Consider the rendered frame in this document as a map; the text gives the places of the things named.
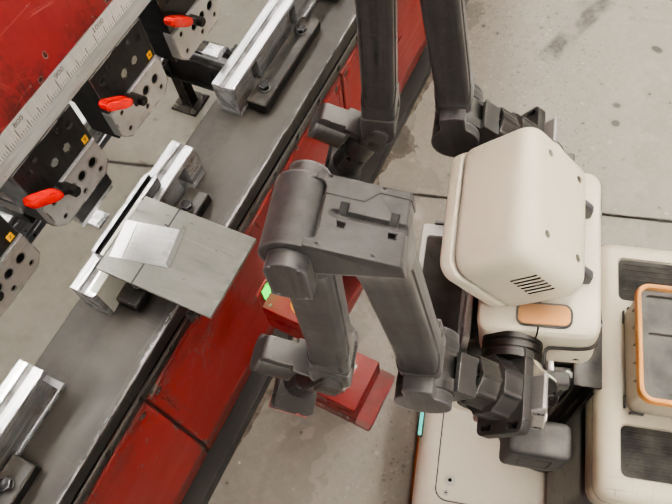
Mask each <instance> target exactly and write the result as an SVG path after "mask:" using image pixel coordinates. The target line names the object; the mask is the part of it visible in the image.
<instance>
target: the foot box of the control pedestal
mask: <svg viewBox="0 0 672 504"><path fill-rule="evenodd" d="M355 363H356V364H358V367H357V369H356V371H355V373H354V375H353V377H352V383H351V386H350V387H349V388H347V389H346V391H345V392H342V391H341V393H340V394H339V395H336V396H330V395H327V394H323V393H320V392H317V397H316V402H315V405H317V406H319V407H321V408H323V409H325V410H327V411H329V412H331V413H333V414H335V415H337V416H339V417H341V418H343V419H345V420H347V421H349V422H351V423H353V424H355V425H357V426H359V427H361V428H363V429H365V430H367V431H369V430H371V428H372V426H373V424H374V422H375V420H376V418H377V416H378V413H379V411H380V409H381V407H382V405H383V403H384V401H385V399H386V397H387V395H388V393H389V391H390V389H391V387H392V385H393V383H394V381H395V376H394V375H393V374H391V373H389V372H387V371H384V370H382V369H380V368H379V362H377V361H375V360H373V359H371V358H369V357H366V356H364V355H362V354H360V353H358V352H357V355H356V360H355Z"/></svg>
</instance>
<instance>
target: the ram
mask: <svg viewBox="0 0 672 504"><path fill-rule="evenodd" d="M113 1H114V0H0V136H1V135H2V133H3V132H4V131H5V130H6V129H7V128H8V126H9V125H10V124H11V123H12V122H13V120H14V119H15V118H16V117H17V116H18V114H19V113H20V112H21V111H22V110H23V108H24V107H25V106H26V105H27V104H28V102H29V101H30V100H31V99H32V98H33V96H34V95H35V94H36V93H37V92H38V90H39V89H40V88H41V87H42V86H43V84H44V83H45V82H46V81H47V80H48V78H49V77H50V76H51V75H52V74H53V72H54V71H55V70H56V69H57V68H58V66H59V65H60V64H61V63H62V62H63V60H64V59H65V58H66V57H67V56H68V54H69V53H70V52H71V51H72V50H73V48H74V47H75V46H76V45H77V44H78V43H79V41H80V40H81V39H82V38H83V37H84V35H85V34H86V33H87V32H88V31H89V29H90V28H91V27H92V26H93V25H94V23H95V22H96V21H97V20H98V19H99V17H100V16H101V15H102V14H103V13H104V11H105V10H106V9H107V8H108V7H109V5H110V4H111V3H112V2H113ZM150 1H151V0H134V1H133V2H132V4H131V5H130V6H129V7H128V9H127V10H126V11H125V12H124V13H123V15H122V16H121V17H120V18H119V20H118V21H117V22H116V23H115V24H114V26H113V27H112V28H111V29H110V31H109V32H108V33H107V34H106V35H105V37H104V38H103V39H102V40H101V42H100V43H99V44H98V45H97V47H96V48H95V49H94V50H93V51H92V53H91V54H90V55H89V56H88V58H87V59H86V60H85V61H84V62H83V64H82V65H81V66H80V67H79V69H78V70H77V71H76V72H75V73H74V75H73V76H72V77H71V78H70V80H69V81H68V82H67V83H66V84H65V86H64V87H63V88H62V89H61V91H60V92H59V93H58V94H57V95H56V97H55V98H54V99H53V100H52V102H51V103H50V104H49V105H48V106H47V108H46V109H45V110H44V111H43V113H42V114H41V115H40V116H39V118H38V119H37V120H36V121H35V122H34V124H33V125H32V126H31V127H30V129H29V130H28V131H27V132H26V133H25V135H24V136H23V137H22V138H21V140H20V141H19V142H18V143H17V144H16V146H15V147H14V148H13V149H12V151H11V152H10V153H9V154H8V155H7V157H6V158H5V159H4V160H3V162H2V163H1V164H0V188H1V187H2V186H3V184H4V183H5V182H6V181H7V179H8V178H9V177H10V176H11V174H12V173H13V172H14V171H15V169H16V168H17V167H18V166H19V164H20V163H21V162H22V161H23V159H24V158H25V157H26V156H27V154H28V153H29V152H30V151H31V149H32V148H33V147H34V146H35V144H36V143H37V142H38V141H39V139H40V138H41V137H42V136H43V134H44V133H45V132H46V131H47V129H48V128H49V127H50V126H51V124H52V123H53V122H54V121H55V119H56V118H57V117H58V116H59V114H60V113H61V112H62V111H63V109H64V108H65V107H66V106H67V104H68V103H69V102H70V101H71V99H72V98H73V97H74V96H75V95H76V93H77V92H78V91H79V90H80V88H81V87H82V86H83V85H84V83H85V82H86V81H87V80H88V78H89V77H90V76H91V75H92V73H93V72H94V71H95V70H96V68H97V67H98V66H99V65H100V63H101V62H102V61H103V60H104V58H105V57H106V56H107V55H108V53H109V52H110V51H111V50H112V48H113V47H114V46H115V45H116V43H117V42H118V41H119V40H120V38H121V37H122V36H123V35H124V33H125V32H126V31H127V30H128V28H129V27H130V26H131V25H132V23H133V22H134V21H135V20H136V18H137V17H138V16H139V15H140V13H141V12H142V11H143V10H144V8H145V7H146V6H147V5H148V3H149V2H150Z"/></svg>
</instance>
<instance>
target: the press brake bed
mask: <svg viewBox="0 0 672 504"><path fill-rule="evenodd" d="M397 22H398V38H400V37H401V36H402V41H401V43H400V45H399V47H398V82H399V92H400V110H399V115H398V121H397V127H396V132H395V138H394V140H393V141H392V142H391V143H390V144H387V145H384V147H383V148H382V149H381V150H380V151H379V152H378V153H376V152H375V153H374V154H373V155H372V156H371V157H370V159H369V160H368V161H367V162H366V163H365V164H364V166H363V167H362V170H361V175H360V180H359V181H362V182H367V183H371V184H373V183H374V181H375V179H376V177H377V176H378V174H379V172H380V170H381V168H382V166H383V164H384V162H385V160H386V158H387V156H388V154H389V152H390V150H391V149H392V147H393V145H394V143H395V141H396V139H397V137H398V135H399V133H400V131H401V129H402V127H403V126H404V124H405V122H406V120H407V118H408V116H409V114H410V112H411V110H412V108H413V106H414V104H415V102H416V100H417V98H418V96H419V94H420V92H421V90H422V89H423V87H424V85H425V83H426V81H427V79H428V77H429V75H430V73H431V71H432V70H431V64H430V58H429V52H428V46H427V40H426V35H425V29H424V23H423V17H422V11H421V5H420V0H397ZM322 103H330V104H333V105H335V106H338V107H341V108H344V109H347V110H349V109H350V108H354V109H356V110H358V111H361V77H360V64H359V51H358V38H357V29H356V31H355V32H354V34H353V36H352V37H351V39H350V41H349V42H348V44H347V46H346V47H345V49H344V51H343V52H342V54H341V56H340V57H339V59H338V61H337V62H336V64H335V65H334V67H333V69H332V70H331V72H330V74H329V75H328V77H327V79H326V80H325V82H324V84H323V85H322V87H321V89H320V90H319V92H318V94H317V95H316V97H315V99H314V100H313V102H312V104H311V105H310V107H309V109H308V110H307V112H306V114H305V115H304V117H303V119H302V120H301V122H300V124H299V125H298V127H297V129H296V130H295V132H294V134H293V135H292V137H291V138H290V140H289V142H288V143H287V145H286V147H285V148H284V150H283V152H282V153H281V155H280V157H279V158H278V160H277V162H276V163H275V165H274V167H273V168H272V170H271V172H270V173H269V175H268V177H267V178H266V180H265V182H264V183H263V185H262V187H261V188H260V190H259V192H258V193H257V195H256V197H255V198H254V200H253V202H252V203H251V205H250V206H249V208H248V210H247V211H246V213H245V215H244V216H243V218H242V220H241V221H240V223H239V225H238V226H237V228H236V230H235V231H238V232H240V233H243V234H245V235H248V236H251V237H253V238H256V240H257V241H256V243H255V245H254V247H253V248H252V250H251V252H250V254H249V255H248V257H247V259H246V260H245V262H244V264H243V266H242V267H241V269H240V271H239V272H238V274H237V276H236V278H235V279H234V281H233V283H232V284H231V286H230V288H229V290H228V291H227V293H226V295H225V296H224V298H223V300H222V302H221V303H220V305H219V307H218V308H217V310H216V312H215V314H214V315H213V317H212V319H210V318H208V317H205V316H203V315H201V314H198V313H196V312H194V311H192V310H189V309H187V311H186V313H185V314H184V316H183V318H182V319H181V321H180V323H179V324H178V326H177V328H176V329H175V331H174V333H173V334H172V336H171V338H170V339H169V341H168V343H167V344H166V346H165V347H164V349H163V351H162V352H161V354H160V356H159V357H158V359H157V361H156V362H155V364H154V366H153V367H152V369H151V371H150V372H149V374H148V376H147V377H146V379H145V381H144V382H143V384H142V386H141V387H140V389H139V391H138V392H137V394H136V396H135V397H134V399H133V401H132V402H131V404H130V406H129V407H128V409H127V411H126V412H125V414H124V415H123V417H122V419H121V420H120V422H119V424H118V425H117V427H116V429H115V430H114V432H113V434H112V435H111V437H110V439H109V440H108V442H107V444H106V445H105V447H104V449H103V450H102V452H101V454H100V455H99V457H98V459H97V460H96V462H95V464H94V465H93V467H92V469H91V470H90V472H89V474H88V475H87V477H86V479H85V480H84V482H83V483H82V485H81V487H80V488H79V490H78V492H77V493H76V495H75V497H74V498H73V500H72V502H71V503H70V504H208V502H209V500H210V498H211V496H212V494H213V492H214V490H215V488H216V486H217V485H218V483H219V481H220V479H221V477H222V475H223V473H224V471H225V469H226V467H227V465H228V463H229V461H230V459H231V457H232V455H233V454H234V452H235V450H236V448H237V446H238V444H239V442H240V440H241V438H242V436H243V434H244V432H245V430H246V428H247V426H248V424H249V422H250V420H251V418H252V416H253V414H254V413H255V411H256V409H257V407H258V405H259V403H260V401H261V399H262V397H263V396H264V394H265V392H266V390H267V388H268V386H269V384H270V382H271V380H272V378H273V377H271V376H268V375H264V374H261V373H258V372H254V371H251V370H250V361H251V356H252V353H253V349H254V346H255V344H256V341H257V339H258V337H259V336H260V334H261V333H263V334H267V335H272V336H276V337H280V338H283V339H287V340H291V341H292V339H293V336H291V335H289V334H287V333H284V332H282V331H280V330H278V329H276V328H274V327H272V326H270V324H269V322H268V320H267V318H266V316H265V314H264V312H263V309H262V306H261V304H260V302H259V300H258V298H257V297H256V296H255V294H256V293H257V291H258V290H259V288H260V286H261V285H262V283H263V281H264V280H265V275H264V273H263V267H264V263H265V262H264V261H263V260H262V259H261V258H260V257H259V256H258V253H257V250H258V246H259V242H260V238H261V235H262V231H263V227H264V223H265V220H266V216H267V212H268V208H269V205H270V201H271V197H272V193H273V190H274V186H275V182H276V178H277V176H278V175H279V174H280V173H281V172H283V171H286V170H289V167H290V164H291V163H292V162H293V161H296V160H302V159H306V160H313V161H316V162H319V163H321V164H324V165H325V159H326V156H327V154H328V149H329V145H328V144H326V143H323V142H321V141H318V140H315V139H313V138H310V137H308V136H307V134H308V129H309V126H310V122H311V120H312V117H313V115H314V113H315V111H316V109H317V108H318V106H321V104H322Z"/></svg>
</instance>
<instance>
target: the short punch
mask: <svg viewBox="0 0 672 504"><path fill-rule="evenodd" d="M111 183H112V180H111V179H110V178H109V176H108V175H107V173H106V174H105V176H104V177H103V178H102V180H101V181H100V183H99V184H98V185H97V187H96V188H95V189H94V191H93V192H92V194H91V195H90V196H89V198H88V199H87V200H86V202H85V203H84V204H83V206H82V207H81V209H80V210H79V211H78V213H77V214H76V215H75V217H74V218H73V220H74V221H75V222H78V223H79V224H80V226H81V227H82V228H84V227H85V225H86V224H87V222H88V221H89V220H90V218H91V217H92V216H93V214H94V213H95V211H96V210H97V209H98V207H99V206H100V204H101V203H102V202H103V200H104V199H105V197H106V196H107V195H108V193H109V192H110V190H111V189H112V188H113V186H112V184H111Z"/></svg>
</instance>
